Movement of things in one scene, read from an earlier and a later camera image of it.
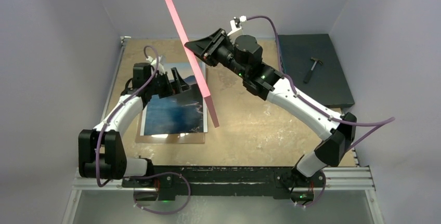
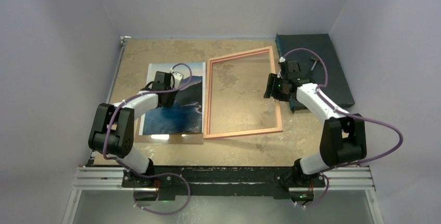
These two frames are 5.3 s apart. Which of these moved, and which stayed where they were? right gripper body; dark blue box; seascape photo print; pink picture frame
Moved: right gripper body; pink picture frame
Stayed: seascape photo print; dark blue box
